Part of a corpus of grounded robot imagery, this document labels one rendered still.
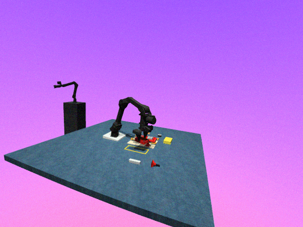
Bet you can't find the yellow rectangular block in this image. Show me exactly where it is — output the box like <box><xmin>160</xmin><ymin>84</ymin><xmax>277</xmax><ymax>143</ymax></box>
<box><xmin>163</xmin><ymin>137</ymin><xmax>172</xmax><ymax>145</ymax></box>

